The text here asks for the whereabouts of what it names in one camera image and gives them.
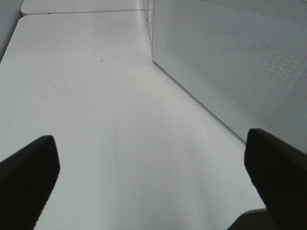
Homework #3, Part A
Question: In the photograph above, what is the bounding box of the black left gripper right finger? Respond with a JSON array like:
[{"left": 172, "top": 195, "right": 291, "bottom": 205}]
[{"left": 244, "top": 128, "right": 307, "bottom": 230}]

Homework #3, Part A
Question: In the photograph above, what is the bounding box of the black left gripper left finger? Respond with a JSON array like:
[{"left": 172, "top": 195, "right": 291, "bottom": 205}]
[{"left": 0, "top": 135, "right": 60, "bottom": 230}]

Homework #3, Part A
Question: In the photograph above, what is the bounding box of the white microwave door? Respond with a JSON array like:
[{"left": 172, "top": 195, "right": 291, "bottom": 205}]
[{"left": 152, "top": 0, "right": 307, "bottom": 152}]

